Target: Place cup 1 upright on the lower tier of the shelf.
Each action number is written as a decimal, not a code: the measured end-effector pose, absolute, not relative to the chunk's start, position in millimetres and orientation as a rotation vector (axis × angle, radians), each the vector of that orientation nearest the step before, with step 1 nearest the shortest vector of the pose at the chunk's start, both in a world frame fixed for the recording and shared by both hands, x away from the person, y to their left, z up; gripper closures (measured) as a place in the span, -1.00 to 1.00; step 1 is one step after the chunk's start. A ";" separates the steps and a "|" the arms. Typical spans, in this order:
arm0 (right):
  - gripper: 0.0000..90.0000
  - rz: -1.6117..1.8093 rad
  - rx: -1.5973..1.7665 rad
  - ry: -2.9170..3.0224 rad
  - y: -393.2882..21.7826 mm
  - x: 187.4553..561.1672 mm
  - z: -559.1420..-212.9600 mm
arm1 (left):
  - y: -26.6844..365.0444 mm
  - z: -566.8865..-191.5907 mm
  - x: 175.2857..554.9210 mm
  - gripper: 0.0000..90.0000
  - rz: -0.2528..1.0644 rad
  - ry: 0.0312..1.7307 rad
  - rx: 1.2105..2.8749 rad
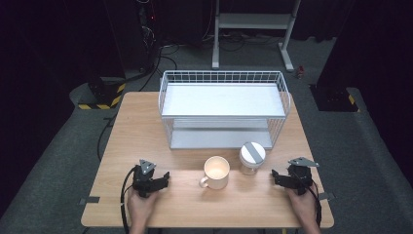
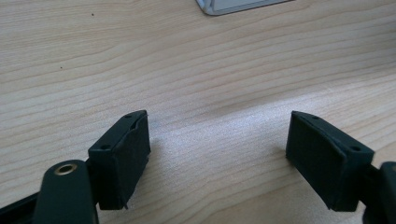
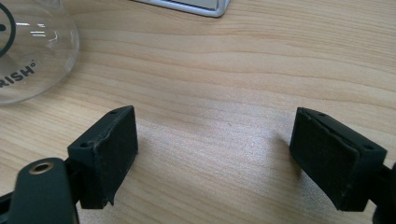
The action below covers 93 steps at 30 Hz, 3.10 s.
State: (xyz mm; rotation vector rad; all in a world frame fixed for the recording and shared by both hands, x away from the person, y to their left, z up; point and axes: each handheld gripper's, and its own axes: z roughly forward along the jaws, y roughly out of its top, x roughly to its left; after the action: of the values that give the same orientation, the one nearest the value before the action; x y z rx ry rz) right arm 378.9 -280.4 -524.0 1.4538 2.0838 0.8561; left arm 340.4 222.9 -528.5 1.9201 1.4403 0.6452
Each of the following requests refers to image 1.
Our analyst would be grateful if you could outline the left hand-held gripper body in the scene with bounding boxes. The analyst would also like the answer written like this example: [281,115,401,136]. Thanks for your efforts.
[131,158,164,199]

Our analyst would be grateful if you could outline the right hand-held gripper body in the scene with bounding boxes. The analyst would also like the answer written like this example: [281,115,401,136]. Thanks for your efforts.
[286,156,320,196]

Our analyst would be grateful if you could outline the cream ceramic mug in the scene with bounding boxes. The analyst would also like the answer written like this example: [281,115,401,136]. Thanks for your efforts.
[199,155,232,191]

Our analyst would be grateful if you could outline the white wire shelf rack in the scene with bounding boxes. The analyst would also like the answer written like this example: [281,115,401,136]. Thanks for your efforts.
[157,69,292,151]

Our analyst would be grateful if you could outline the person's left hand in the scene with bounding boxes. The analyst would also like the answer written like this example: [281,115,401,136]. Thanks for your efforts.
[127,187,161,228]

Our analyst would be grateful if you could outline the person's right hand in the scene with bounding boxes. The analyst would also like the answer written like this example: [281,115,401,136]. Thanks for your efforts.
[284,187,318,226]

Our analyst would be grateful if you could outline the black yellow striped stand base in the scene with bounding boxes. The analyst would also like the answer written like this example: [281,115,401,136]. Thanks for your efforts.
[309,83,361,113]
[77,76,127,111]

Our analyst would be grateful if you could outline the dark equipment rack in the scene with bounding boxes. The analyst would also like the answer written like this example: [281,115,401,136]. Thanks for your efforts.
[134,0,164,74]

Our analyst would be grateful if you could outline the white metal stand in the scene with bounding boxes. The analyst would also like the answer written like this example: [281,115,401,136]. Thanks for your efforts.
[211,0,302,73]

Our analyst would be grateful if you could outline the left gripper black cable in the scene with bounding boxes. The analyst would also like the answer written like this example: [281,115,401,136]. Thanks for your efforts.
[119,166,138,234]

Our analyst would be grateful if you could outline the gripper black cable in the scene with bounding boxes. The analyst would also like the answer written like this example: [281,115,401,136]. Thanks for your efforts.
[301,179,323,228]
[119,166,138,234]

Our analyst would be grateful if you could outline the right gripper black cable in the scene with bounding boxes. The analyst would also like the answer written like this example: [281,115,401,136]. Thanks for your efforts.
[301,179,323,228]

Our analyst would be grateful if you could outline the black floor cables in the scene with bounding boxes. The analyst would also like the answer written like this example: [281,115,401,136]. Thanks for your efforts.
[96,41,180,162]

